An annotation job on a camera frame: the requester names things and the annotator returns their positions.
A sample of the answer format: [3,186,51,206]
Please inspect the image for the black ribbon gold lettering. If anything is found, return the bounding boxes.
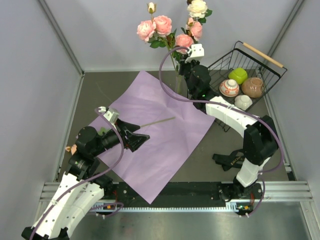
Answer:
[212,149,245,172]

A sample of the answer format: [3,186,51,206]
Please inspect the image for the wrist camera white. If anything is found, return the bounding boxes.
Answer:
[185,43,205,63]
[97,106,120,124]

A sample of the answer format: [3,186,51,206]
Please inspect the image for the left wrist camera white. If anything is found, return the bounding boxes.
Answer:
[97,106,120,124]

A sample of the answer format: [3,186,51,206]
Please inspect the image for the aluminium rail with cable duct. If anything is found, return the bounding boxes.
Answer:
[41,181,313,215]

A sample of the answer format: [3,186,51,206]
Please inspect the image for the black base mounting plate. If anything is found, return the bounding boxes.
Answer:
[109,181,237,208]

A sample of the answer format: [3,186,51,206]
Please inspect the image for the clear glass vase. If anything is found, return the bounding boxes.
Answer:
[174,75,188,97]

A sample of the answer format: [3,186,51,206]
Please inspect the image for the white flower-shaped cup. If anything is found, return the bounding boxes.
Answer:
[234,95,253,111]

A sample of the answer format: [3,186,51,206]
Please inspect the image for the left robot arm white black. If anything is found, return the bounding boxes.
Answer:
[21,119,150,240]

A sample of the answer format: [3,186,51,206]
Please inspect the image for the pink rose stem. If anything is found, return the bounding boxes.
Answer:
[136,1,181,83]

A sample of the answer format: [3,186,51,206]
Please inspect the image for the green square cup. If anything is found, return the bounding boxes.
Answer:
[228,67,248,85]

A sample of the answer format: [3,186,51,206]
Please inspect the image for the peach rose stem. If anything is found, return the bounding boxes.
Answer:
[175,17,203,48]

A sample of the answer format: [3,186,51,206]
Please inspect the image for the white red patterned bowl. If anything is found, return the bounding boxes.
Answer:
[219,79,240,97]

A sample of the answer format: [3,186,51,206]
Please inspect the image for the brown ceramic pot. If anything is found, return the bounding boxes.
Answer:
[241,77,265,99]

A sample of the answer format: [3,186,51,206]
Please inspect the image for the cream white rose stem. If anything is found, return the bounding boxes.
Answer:
[187,0,213,24]

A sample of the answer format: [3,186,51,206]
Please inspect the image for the pink wrapping paper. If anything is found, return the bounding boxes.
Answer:
[76,70,216,205]

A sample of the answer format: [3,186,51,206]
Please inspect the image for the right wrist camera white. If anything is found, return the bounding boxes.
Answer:
[185,43,205,63]

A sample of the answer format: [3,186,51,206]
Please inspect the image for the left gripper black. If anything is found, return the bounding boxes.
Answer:
[92,118,150,156]

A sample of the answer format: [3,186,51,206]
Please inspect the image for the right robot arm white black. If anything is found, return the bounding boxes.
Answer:
[179,59,280,201]

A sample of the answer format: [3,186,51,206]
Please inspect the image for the black wire basket wooden handles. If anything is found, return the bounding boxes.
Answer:
[186,39,288,133]

